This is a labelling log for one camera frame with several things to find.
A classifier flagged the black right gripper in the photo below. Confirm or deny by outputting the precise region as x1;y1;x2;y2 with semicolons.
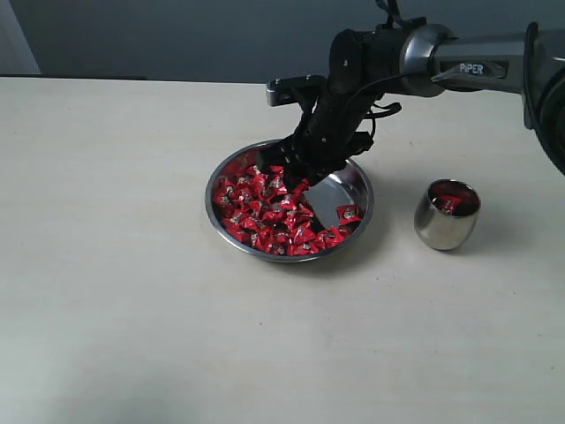
256;20;411;188

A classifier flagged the pile of red candies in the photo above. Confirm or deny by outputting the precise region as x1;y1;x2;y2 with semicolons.
213;165;359;256

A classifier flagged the round steel plate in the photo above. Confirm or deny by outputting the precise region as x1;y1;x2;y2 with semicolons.
205;140;375;263

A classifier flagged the steel cup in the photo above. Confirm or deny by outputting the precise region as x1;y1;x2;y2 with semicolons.
414;179;481;251

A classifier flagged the red snack wrapper packet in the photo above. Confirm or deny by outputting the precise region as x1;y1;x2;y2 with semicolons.
335;204;362;225

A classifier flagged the wrist camera box grey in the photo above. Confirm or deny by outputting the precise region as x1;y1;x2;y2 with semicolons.
266;74;327;107

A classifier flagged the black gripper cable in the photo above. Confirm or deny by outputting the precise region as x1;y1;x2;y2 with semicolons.
343;72;411;147

